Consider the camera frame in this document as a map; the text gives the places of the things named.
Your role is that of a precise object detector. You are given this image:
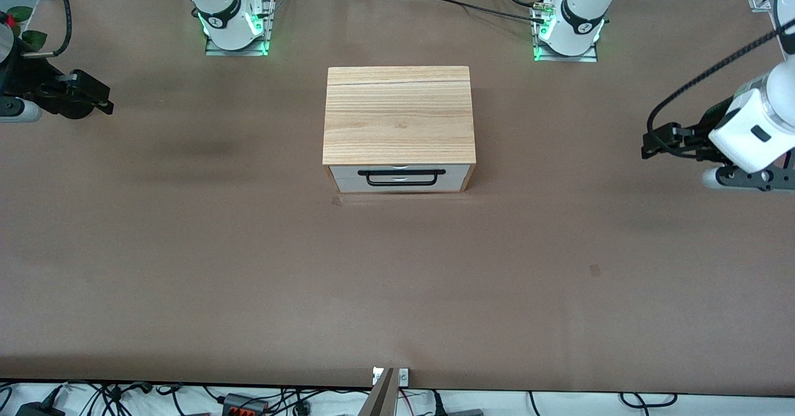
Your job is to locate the white drawer with black handle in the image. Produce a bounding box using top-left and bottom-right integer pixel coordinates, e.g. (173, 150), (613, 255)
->
(329, 165), (471, 193)

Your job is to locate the light wooden drawer cabinet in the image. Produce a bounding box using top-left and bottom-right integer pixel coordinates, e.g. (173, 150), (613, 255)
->
(322, 66), (478, 193)

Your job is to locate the red rose with green leaves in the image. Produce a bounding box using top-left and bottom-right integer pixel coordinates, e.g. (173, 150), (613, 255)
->
(0, 6), (48, 53)

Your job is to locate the black power adapter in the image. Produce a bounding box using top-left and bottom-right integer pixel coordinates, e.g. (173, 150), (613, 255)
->
(16, 402), (66, 416)

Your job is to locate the black connector with orange levers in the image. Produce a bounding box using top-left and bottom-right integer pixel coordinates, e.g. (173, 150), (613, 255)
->
(220, 393), (270, 416)

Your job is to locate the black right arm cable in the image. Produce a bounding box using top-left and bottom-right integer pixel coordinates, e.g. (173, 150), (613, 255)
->
(25, 0), (73, 58)

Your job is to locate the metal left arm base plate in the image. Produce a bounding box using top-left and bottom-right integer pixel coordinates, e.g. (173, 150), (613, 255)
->
(532, 0), (599, 63)

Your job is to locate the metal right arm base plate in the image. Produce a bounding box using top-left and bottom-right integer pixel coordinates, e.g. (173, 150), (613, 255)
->
(204, 0), (274, 57)

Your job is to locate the long black table cable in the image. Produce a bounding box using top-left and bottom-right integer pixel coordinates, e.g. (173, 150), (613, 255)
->
(397, 0), (547, 23)

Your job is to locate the black looped floor cable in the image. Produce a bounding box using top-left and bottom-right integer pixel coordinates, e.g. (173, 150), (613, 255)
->
(619, 392), (678, 409)

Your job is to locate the silver camera mount bracket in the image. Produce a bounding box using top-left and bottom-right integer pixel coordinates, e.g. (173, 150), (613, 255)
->
(371, 367), (411, 387)

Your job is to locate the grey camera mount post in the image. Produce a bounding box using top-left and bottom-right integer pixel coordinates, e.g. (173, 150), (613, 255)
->
(357, 367), (398, 416)

